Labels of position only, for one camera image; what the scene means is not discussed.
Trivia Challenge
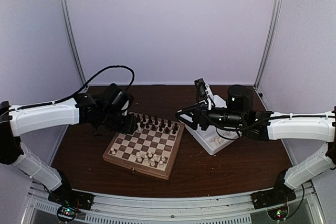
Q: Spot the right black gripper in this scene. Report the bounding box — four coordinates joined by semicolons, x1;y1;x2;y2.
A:
175;101;245;131

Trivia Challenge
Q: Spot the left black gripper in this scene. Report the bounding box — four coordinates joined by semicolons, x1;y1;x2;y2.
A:
100;109;138;134

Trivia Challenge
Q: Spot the white tall piece carried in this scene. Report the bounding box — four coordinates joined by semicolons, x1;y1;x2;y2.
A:
136;152;142;163

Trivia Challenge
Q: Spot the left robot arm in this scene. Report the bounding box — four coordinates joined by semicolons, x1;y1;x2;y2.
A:
1;83;135;205

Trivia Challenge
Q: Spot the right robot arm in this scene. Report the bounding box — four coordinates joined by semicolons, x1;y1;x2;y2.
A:
175;80;335;204

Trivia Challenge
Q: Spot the pile of white chess pieces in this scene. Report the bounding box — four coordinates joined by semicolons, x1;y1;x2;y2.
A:
209;131;232;146

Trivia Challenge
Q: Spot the wooden chess board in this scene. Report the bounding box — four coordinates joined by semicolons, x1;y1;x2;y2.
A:
102;113;185;180

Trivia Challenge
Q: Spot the dark knight left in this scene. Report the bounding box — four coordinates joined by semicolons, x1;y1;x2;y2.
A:
136;114;141;122

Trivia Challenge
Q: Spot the dark king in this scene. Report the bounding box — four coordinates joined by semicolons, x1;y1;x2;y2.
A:
154;115;159;125

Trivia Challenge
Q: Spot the white plastic tray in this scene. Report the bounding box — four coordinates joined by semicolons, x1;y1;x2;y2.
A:
181;94;237;156

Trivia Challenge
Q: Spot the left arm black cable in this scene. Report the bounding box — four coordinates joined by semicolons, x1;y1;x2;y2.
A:
10;65;135;109

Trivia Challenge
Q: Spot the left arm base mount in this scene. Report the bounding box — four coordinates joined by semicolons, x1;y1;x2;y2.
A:
47;171;94;210

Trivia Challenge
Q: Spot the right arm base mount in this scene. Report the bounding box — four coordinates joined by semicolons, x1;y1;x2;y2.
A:
251;170;296;209

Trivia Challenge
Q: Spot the right aluminium frame post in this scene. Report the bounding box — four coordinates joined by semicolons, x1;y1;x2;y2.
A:
254;0;283;90

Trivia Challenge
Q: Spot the front aluminium rail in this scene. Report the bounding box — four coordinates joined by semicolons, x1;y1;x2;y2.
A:
23;179;321;224

